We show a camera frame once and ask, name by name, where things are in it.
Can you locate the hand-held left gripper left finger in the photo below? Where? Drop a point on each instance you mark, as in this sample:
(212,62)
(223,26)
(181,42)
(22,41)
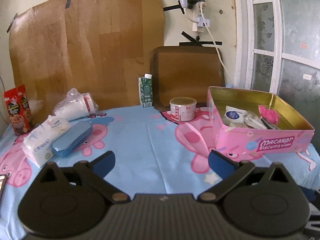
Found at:
(106,160)

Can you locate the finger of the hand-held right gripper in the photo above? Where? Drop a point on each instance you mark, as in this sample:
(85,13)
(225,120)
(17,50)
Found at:
(309,194)

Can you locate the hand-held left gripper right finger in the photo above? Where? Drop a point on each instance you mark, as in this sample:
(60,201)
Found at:
(217,161)

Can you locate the pink biscuit tin box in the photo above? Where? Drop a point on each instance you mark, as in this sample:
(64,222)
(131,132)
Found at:
(262,142)

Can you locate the pink fluffy scrunchie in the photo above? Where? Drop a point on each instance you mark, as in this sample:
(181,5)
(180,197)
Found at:
(268,113)

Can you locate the blue plastic case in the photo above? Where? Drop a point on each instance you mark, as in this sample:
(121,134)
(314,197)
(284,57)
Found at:
(72,138)

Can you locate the blue cartoon pig tablecloth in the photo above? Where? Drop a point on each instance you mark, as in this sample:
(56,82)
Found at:
(150,142)

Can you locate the bagged stack of paper cups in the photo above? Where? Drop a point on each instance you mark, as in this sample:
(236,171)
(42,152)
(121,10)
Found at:
(75,107)

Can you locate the white tin can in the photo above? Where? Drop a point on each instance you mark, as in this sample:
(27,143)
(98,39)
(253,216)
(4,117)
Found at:
(182,110)

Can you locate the large white tissue pack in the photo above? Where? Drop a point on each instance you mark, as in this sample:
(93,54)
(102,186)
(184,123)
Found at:
(40,140)

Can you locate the green drink carton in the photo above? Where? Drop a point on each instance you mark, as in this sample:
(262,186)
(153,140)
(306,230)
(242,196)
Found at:
(145,91)

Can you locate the brown chair cushion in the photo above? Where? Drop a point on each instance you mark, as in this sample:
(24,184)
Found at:
(187,75)

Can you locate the red snack box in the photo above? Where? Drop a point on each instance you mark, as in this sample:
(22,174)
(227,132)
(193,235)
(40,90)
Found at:
(18,112)

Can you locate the wood-pattern board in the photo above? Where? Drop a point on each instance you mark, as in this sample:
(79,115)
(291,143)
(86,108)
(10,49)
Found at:
(87,55)

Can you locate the long black tape strip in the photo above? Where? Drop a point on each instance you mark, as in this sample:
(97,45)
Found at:
(200,43)

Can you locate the short black tape strip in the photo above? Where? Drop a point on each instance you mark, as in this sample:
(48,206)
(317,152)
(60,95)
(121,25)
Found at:
(189,37)

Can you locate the white window frame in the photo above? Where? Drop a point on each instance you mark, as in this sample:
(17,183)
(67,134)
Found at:
(277,42)

